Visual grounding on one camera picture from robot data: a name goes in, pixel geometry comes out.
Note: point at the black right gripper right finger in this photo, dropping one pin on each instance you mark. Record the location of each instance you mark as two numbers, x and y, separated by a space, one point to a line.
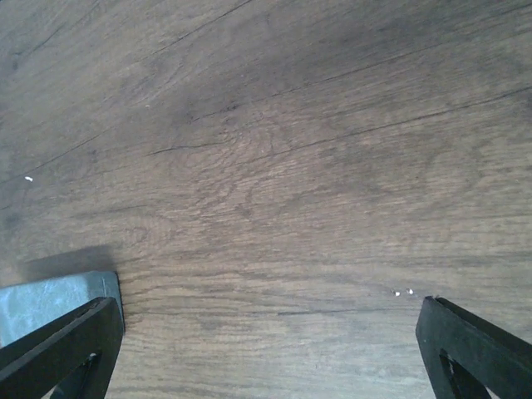
467 357

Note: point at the blue-grey glasses case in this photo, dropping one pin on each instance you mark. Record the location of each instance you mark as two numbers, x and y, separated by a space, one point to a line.
28 306

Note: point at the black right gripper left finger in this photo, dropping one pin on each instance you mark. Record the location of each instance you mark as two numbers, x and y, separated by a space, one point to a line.
73 356

